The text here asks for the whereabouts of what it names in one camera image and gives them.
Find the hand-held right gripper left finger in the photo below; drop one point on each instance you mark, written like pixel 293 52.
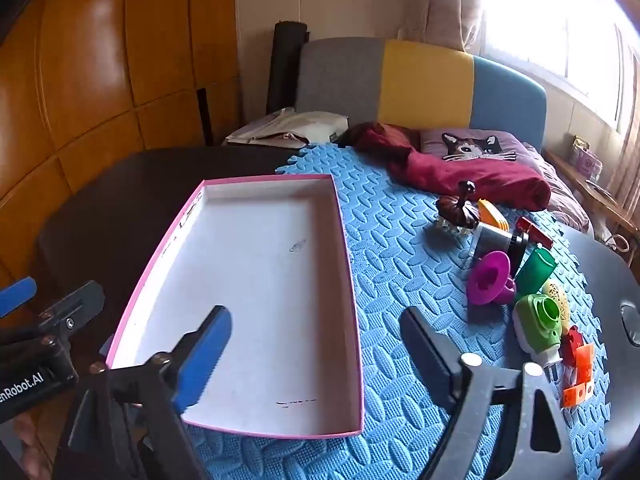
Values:
pixel 200 365

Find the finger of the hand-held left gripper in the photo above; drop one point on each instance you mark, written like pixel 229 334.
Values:
pixel 75 310
pixel 17 296

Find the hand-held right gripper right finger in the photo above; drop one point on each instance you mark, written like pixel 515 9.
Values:
pixel 430 350

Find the magenta plastic toy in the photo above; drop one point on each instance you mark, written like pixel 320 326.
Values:
pixel 487 275

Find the pink cardboard box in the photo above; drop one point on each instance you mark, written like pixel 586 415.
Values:
pixel 260 285

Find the silver black lens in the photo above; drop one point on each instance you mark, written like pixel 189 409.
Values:
pixel 492 240

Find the green plastic cup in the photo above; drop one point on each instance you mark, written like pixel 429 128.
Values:
pixel 535 270

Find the yellow round toy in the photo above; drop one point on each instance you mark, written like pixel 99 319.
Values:
pixel 557 300

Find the brown glossy figurine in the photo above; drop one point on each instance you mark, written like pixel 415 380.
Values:
pixel 457 210

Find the yellow plastic clip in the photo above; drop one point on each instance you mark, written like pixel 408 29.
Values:
pixel 492 215

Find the orange building block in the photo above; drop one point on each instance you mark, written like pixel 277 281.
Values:
pixel 575 395
pixel 584 365

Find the blue foam mat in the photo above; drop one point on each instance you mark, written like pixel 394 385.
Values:
pixel 390 260

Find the red plastic piece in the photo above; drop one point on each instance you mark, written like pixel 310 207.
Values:
pixel 537 232

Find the dark red blanket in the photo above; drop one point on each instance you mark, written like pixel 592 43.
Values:
pixel 465 180

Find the pink duvet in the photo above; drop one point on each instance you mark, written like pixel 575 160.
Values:
pixel 565 195

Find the purple cat pillow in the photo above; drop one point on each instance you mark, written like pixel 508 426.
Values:
pixel 470 147

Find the rust brown pillow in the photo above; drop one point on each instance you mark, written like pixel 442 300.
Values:
pixel 380 136

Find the wooden side table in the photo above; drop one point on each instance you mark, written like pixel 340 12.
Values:
pixel 595 195

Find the purple storage box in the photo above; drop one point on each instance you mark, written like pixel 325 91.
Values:
pixel 587 160

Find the brown wooden wardrobe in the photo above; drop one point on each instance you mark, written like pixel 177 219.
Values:
pixel 100 60

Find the pink curtain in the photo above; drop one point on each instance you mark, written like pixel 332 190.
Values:
pixel 440 0
pixel 631 185

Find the grey yellow blue headboard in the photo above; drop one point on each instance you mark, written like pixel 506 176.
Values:
pixel 425 80

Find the window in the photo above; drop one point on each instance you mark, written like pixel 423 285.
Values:
pixel 550 20

